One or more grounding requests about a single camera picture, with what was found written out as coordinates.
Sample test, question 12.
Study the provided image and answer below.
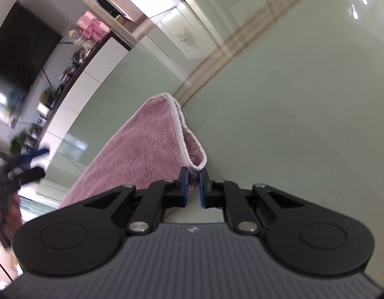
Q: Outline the black television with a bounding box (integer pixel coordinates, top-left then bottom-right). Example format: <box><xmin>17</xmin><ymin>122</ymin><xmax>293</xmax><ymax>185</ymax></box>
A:
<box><xmin>0</xmin><ymin>1</ymin><xmax>64</xmax><ymax>98</ymax></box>

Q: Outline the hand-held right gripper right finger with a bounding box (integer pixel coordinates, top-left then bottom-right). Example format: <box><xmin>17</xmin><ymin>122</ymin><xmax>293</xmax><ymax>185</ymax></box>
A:
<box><xmin>198</xmin><ymin>168</ymin><xmax>305</xmax><ymax>235</ymax></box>

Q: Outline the green potted plant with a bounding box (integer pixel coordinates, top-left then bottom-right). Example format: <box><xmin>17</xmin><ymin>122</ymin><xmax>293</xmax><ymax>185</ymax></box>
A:
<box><xmin>39</xmin><ymin>88</ymin><xmax>57</xmax><ymax>108</ymax></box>
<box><xmin>8</xmin><ymin>130</ymin><xmax>34</xmax><ymax>157</ymax></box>

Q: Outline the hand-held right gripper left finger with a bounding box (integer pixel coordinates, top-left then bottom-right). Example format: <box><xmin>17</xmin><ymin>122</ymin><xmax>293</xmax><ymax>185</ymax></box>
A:
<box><xmin>83</xmin><ymin>167</ymin><xmax>190</xmax><ymax>235</ymax></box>

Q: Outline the pink towel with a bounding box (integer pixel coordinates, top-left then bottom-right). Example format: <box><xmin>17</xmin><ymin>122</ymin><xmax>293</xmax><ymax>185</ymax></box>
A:
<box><xmin>59</xmin><ymin>93</ymin><xmax>208</xmax><ymax>215</ymax></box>

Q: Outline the pink gift box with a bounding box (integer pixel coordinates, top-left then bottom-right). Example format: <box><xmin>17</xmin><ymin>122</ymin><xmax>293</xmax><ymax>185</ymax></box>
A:
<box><xmin>75</xmin><ymin>10</ymin><xmax>111</xmax><ymax>42</ymax></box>

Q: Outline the white sideboard cabinet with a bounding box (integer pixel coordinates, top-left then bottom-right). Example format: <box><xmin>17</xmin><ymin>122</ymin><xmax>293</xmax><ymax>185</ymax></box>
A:
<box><xmin>39</xmin><ymin>34</ymin><xmax>134</xmax><ymax>151</ymax></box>

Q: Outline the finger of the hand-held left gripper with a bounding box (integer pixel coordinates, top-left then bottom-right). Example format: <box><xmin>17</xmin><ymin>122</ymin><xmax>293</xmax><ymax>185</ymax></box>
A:
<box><xmin>18</xmin><ymin>148</ymin><xmax>51</xmax><ymax>167</ymax></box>
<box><xmin>11</xmin><ymin>167</ymin><xmax>47</xmax><ymax>189</ymax></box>

